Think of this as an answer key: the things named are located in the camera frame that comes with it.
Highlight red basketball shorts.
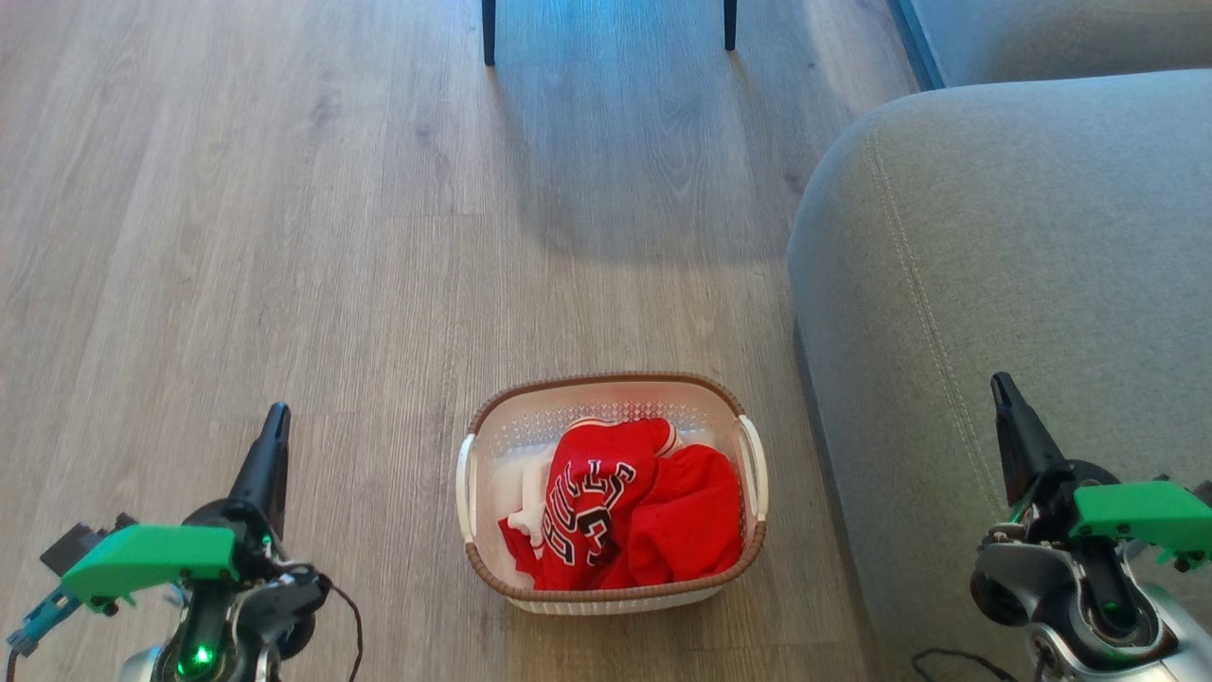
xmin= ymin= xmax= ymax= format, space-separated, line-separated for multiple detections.
xmin=597 ymin=443 xmax=745 ymax=590

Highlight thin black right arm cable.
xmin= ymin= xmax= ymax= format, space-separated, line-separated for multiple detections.
xmin=911 ymin=648 xmax=1022 ymax=682

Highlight grey fabric sofa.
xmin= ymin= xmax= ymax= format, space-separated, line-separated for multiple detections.
xmin=788 ymin=68 xmax=1212 ymax=682

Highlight teal left camera connector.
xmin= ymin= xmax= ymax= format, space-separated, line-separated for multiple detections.
xmin=5 ymin=585 xmax=84 ymax=656

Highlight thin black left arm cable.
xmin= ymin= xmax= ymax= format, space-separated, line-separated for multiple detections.
xmin=325 ymin=582 xmax=366 ymax=682

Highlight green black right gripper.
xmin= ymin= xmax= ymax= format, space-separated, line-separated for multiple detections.
xmin=990 ymin=372 xmax=1212 ymax=575

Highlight white laundry basket brown rim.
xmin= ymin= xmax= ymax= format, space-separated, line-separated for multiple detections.
xmin=455 ymin=371 xmax=770 ymax=617

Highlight grey upholstered section blue edge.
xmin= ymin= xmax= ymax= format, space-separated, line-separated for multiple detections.
xmin=888 ymin=0 xmax=1212 ymax=92

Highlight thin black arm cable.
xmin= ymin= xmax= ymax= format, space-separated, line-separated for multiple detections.
xmin=911 ymin=648 xmax=1022 ymax=682
xmin=325 ymin=582 xmax=366 ymax=682

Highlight red Bulls basketball jersey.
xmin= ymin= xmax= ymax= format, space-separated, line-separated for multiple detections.
xmin=499 ymin=417 xmax=685 ymax=593

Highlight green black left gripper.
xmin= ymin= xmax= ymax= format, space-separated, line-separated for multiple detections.
xmin=60 ymin=403 xmax=291 ymax=609

